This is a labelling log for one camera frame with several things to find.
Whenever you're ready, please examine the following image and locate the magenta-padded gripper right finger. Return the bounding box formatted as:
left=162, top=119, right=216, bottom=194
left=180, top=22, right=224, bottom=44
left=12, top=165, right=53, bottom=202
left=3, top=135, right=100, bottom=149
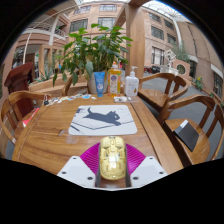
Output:
left=124, top=143, right=168, bottom=188

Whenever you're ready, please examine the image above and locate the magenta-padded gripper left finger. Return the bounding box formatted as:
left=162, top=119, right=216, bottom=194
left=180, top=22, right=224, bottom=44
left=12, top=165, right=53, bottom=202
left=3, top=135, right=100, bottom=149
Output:
left=57, top=142, right=101, bottom=188

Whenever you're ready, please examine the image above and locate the yellow computer mouse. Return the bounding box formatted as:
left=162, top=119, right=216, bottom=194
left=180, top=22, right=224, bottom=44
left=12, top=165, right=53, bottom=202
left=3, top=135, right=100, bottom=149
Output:
left=98, top=135, right=128, bottom=181

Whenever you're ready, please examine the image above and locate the white cat print mouse pad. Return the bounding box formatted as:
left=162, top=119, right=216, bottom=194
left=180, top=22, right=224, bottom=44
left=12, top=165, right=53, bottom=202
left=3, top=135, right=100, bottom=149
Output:
left=68, top=104, right=138, bottom=137

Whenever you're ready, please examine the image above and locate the black notebook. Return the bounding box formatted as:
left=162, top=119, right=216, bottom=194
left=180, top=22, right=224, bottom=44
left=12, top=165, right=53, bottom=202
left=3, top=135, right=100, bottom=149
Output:
left=173, top=119, right=200, bottom=153

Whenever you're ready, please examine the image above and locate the wooden armchair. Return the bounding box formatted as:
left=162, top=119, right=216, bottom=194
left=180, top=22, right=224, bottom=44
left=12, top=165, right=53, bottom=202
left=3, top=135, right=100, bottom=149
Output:
left=137, top=72, right=190, bottom=113
left=0, top=90, right=52, bottom=160
left=158, top=94, right=224, bottom=168
left=62, top=74, right=92, bottom=98

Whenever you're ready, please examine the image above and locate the bunch of keys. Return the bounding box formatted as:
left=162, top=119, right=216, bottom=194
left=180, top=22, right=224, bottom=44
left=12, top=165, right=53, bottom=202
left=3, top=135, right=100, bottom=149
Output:
left=42, top=94, right=51, bottom=107

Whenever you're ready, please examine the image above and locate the white crumpled wrapper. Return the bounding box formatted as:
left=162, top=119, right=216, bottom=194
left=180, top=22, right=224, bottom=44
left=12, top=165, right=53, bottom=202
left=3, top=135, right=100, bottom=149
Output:
left=113, top=95, right=129, bottom=103

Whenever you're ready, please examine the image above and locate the white pump bottle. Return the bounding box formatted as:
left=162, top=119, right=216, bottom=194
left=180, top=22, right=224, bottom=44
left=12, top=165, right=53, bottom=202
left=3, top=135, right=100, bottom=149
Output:
left=123, top=65, right=140, bottom=98

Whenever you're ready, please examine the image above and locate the wooden planter box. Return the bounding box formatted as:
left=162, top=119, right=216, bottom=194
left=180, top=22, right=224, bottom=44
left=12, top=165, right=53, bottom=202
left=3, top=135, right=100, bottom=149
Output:
left=28, top=73, right=73, bottom=98

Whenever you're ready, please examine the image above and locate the blue squeeze tube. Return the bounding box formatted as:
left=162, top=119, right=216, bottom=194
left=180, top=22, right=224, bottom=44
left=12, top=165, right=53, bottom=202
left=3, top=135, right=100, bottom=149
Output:
left=93, top=71, right=106, bottom=98

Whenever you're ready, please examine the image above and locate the yellow dish soap bottle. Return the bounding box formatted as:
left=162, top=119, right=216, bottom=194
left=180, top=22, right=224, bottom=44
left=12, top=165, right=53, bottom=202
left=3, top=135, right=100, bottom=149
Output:
left=108, top=61, right=123, bottom=98

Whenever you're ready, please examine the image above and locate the dark red wooden chair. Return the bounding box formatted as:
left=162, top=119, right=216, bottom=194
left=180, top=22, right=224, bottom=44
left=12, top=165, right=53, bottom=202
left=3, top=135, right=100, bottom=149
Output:
left=3, top=62, right=36, bottom=118

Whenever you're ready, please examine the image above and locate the white outdoor sculpture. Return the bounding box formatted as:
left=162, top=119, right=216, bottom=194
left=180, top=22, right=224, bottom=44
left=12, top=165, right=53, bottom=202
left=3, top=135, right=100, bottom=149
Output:
left=163, top=49, right=177, bottom=70

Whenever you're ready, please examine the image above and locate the green potted plant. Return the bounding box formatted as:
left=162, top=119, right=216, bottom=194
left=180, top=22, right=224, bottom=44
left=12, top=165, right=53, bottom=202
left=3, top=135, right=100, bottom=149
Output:
left=52, top=23, right=134, bottom=95

